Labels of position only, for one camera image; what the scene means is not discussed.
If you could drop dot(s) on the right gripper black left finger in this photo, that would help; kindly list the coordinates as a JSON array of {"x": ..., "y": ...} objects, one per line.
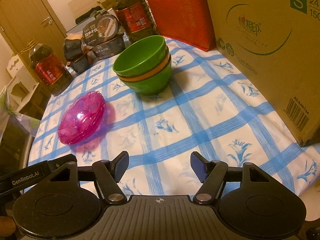
[{"x": 107, "y": 176}]

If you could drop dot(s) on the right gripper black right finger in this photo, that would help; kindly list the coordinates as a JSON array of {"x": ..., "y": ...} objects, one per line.
[{"x": 212, "y": 176}]

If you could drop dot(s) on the pink glass plate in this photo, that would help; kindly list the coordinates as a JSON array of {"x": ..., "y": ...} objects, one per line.
[{"x": 82, "y": 118}]

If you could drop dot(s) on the large green plastic bowl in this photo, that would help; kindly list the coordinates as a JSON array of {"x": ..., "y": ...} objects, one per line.
[{"x": 154, "y": 84}]

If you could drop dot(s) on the orange plastic bowl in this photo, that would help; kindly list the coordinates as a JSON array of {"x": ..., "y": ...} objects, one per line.
[{"x": 148, "y": 74}]

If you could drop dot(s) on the small green plastic bowl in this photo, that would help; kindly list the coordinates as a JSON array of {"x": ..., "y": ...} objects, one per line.
[{"x": 141, "y": 57}]

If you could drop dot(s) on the person's left hand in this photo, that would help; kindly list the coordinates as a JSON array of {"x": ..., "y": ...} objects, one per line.
[{"x": 7, "y": 226}]

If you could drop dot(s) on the blue checked floral tablecloth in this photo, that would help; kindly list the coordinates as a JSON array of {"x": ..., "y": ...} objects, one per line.
[{"x": 208, "y": 106}]

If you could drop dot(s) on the white wooden shelf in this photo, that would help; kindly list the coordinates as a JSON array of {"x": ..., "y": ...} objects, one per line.
[{"x": 30, "y": 96}]

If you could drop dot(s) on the left cooking oil bottle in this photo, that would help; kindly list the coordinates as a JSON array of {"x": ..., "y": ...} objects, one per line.
[{"x": 48, "y": 67}]

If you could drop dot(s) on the cooking oil bottle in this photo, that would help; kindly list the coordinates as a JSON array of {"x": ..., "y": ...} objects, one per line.
[
  {"x": 48, "y": 67},
  {"x": 136, "y": 18}
]

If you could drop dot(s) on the lower dark food cup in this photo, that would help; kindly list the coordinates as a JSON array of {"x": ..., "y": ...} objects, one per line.
[{"x": 83, "y": 63}]

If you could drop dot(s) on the bottom instant rice box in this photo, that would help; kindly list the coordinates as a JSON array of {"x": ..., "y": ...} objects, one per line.
[{"x": 109, "y": 48}]

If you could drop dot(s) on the instant rice box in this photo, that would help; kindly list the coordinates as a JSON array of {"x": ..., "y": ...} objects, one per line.
[
  {"x": 109, "y": 48},
  {"x": 100, "y": 30}
]

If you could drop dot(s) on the tilted dark food cup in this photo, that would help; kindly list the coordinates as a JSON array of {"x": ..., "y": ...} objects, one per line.
[{"x": 74, "y": 47}]

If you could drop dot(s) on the top instant rice box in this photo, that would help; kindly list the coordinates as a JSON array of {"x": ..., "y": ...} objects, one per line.
[{"x": 100, "y": 30}]

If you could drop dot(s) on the large cardboard box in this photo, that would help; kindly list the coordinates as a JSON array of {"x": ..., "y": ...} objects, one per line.
[{"x": 275, "y": 44}]

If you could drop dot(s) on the wooden door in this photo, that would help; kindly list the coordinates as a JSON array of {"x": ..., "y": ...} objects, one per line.
[{"x": 24, "y": 20}]

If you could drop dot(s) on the red fabric tote bag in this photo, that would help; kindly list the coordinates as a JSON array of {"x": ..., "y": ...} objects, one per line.
[{"x": 188, "y": 21}]

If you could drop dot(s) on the right cooking oil bottle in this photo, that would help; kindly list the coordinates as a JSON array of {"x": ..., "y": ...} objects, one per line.
[{"x": 136, "y": 18}]

